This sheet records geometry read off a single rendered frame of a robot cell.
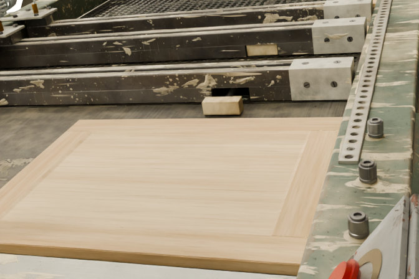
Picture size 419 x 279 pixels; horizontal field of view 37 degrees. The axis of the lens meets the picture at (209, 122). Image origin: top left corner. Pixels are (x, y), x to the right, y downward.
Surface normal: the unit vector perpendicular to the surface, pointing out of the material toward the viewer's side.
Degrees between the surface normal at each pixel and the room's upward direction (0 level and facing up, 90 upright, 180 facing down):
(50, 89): 90
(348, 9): 90
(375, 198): 54
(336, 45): 90
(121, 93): 90
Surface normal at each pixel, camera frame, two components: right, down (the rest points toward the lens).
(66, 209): -0.15, -0.91
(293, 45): -0.30, 0.43
